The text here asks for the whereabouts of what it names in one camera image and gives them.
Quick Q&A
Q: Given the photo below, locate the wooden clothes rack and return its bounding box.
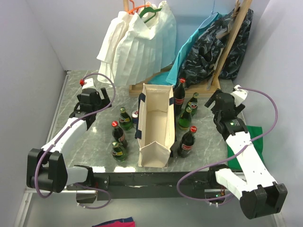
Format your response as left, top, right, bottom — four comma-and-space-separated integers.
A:
123, 0, 253, 98

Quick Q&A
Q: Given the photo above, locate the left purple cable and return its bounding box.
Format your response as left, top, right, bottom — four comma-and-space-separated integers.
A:
34, 72, 116, 210

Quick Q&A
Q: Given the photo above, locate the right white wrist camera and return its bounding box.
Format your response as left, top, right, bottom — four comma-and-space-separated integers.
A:
231, 85, 248, 107

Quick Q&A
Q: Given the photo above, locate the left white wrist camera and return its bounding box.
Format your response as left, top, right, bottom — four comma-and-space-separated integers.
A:
80, 78, 96, 90

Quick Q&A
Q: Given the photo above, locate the silver beverage can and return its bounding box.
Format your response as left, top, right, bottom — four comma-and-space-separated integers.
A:
131, 110, 139, 128

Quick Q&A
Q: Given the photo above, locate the orange hanger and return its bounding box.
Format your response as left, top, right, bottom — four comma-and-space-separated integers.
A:
124, 0, 150, 14

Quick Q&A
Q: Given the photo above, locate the blue wire hanger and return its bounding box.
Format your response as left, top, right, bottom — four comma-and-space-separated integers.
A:
198, 0, 216, 29

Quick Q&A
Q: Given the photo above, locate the dark patterned garment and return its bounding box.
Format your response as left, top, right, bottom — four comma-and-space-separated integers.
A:
178, 9, 254, 88

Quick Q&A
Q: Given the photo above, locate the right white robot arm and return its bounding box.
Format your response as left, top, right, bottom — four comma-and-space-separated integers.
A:
205, 86, 288, 219

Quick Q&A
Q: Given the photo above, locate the front right cola bottle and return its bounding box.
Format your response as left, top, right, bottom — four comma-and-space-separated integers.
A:
177, 126, 197, 158

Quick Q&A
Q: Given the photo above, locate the black base beam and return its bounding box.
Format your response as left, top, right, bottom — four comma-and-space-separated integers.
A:
67, 171, 222, 199

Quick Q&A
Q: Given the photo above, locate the green cloth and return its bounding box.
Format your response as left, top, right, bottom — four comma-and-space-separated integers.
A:
227, 125, 264, 171

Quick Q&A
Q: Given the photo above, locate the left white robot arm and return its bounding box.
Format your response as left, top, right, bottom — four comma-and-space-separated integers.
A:
26, 87, 112, 193

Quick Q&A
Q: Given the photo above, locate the teal shirt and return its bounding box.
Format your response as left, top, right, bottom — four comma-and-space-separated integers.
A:
148, 13, 223, 86

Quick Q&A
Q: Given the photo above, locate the green hanger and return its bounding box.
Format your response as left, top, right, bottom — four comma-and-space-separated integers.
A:
138, 5, 162, 24

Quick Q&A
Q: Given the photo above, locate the front left cola bottle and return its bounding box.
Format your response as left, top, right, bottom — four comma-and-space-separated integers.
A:
111, 121, 128, 148

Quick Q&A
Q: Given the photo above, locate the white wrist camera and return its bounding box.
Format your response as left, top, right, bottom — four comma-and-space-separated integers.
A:
231, 85, 248, 107
80, 78, 96, 90

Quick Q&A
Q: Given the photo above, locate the pink and blue cloth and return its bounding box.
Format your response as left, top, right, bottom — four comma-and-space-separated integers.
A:
92, 217, 135, 227

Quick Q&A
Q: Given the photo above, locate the back cola glass bottle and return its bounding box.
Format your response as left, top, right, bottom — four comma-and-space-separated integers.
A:
173, 78, 186, 116

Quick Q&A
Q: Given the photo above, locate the cream canvas tote bag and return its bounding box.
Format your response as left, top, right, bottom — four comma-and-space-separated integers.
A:
135, 84, 176, 168

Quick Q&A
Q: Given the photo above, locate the white pleated garment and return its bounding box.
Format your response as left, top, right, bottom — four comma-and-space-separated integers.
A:
97, 1, 177, 86

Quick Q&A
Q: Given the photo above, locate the green bottle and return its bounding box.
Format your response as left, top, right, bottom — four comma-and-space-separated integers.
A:
112, 141, 128, 162
186, 92, 199, 116
119, 107, 133, 131
178, 106, 192, 130

